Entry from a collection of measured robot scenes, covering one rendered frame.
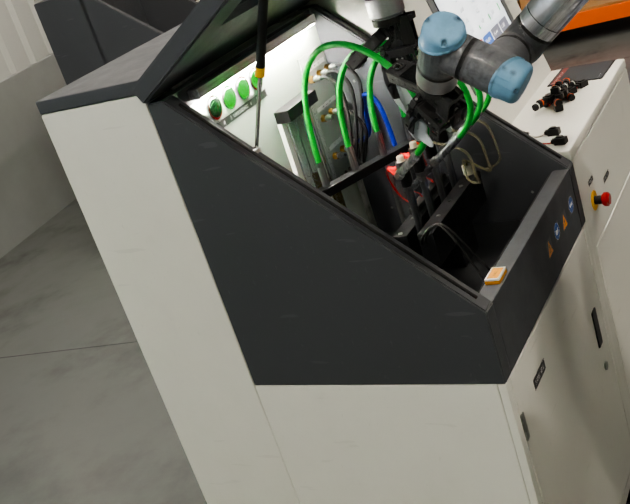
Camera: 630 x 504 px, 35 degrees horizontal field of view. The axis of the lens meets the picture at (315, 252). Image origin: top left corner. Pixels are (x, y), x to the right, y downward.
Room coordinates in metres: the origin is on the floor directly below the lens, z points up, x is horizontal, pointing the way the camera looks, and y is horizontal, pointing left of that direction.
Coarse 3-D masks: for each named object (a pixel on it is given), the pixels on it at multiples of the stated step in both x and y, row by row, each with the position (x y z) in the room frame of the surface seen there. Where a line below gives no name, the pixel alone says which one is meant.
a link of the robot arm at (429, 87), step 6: (420, 78) 1.68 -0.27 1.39; (420, 84) 1.69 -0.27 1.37; (426, 84) 1.67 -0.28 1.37; (432, 84) 1.66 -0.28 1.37; (438, 84) 1.66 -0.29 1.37; (444, 84) 1.66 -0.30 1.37; (450, 84) 1.67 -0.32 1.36; (456, 84) 1.69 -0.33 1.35; (426, 90) 1.69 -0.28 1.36; (432, 90) 1.68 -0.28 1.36; (438, 90) 1.67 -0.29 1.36; (444, 90) 1.67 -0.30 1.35; (450, 90) 1.68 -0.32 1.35
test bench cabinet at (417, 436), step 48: (432, 384) 1.70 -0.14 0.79; (480, 384) 1.64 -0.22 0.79; (288, 432) 1.91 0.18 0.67; (336, 432) 1.84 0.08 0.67; (384, 432) 1.77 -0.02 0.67; (432, 432) 1.71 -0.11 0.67; (480, 432) 1.65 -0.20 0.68; (336, 480) 1.86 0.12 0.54; (384, 480) 1.79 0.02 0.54; (432, 480) 1.73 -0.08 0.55; (480, 480) 1.67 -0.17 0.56; (528, 480) 1.61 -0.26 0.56
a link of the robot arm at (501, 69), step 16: (480, 48) 1.59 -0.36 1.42; (496, 48) 1.59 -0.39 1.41; (512, 48) 1.61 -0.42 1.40; (464, 64) 1.59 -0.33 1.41; (480, 64) 1.57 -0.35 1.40; (496, 64) 1.56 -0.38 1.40; (512, 64) 1.56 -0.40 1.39; (528, 64) 1.56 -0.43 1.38; (464, 80) 1.60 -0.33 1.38; (480, 80) 1.57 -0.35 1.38; (496, 80) 1.56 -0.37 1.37; (512, 80) 1.55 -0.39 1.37; (528, 80) 1.58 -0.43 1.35; (496, 96) 1.57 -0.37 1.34; (512, 96) 1.55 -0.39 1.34
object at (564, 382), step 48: (576, 240) 2.12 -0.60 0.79; (576, 288) 2.04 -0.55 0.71; (576, 336) 1.98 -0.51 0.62; (528, 384) 1.69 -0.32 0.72; (576, 384) 1.92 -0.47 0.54; (528, 432) 1.64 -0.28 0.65; (576, 432) 1.86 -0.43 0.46; (624, 432) 2.13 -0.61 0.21; (576, 480) 1.80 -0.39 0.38; (624, 480) 2.06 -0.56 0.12
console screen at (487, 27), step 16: (432, 0) 2.50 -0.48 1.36; (448, 0) 2.57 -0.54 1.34; (464, 0) 2.64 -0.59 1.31; (480, 0) 2.72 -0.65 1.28; (496, 0) 2.80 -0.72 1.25; (464, 16) 2.60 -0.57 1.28; (480, 16) 2.67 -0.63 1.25; (496, 16) 2.75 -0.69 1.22; (512, 16) 2.84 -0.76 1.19; (480, 32) 2.63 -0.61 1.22; (496, 32) 2.70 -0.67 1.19
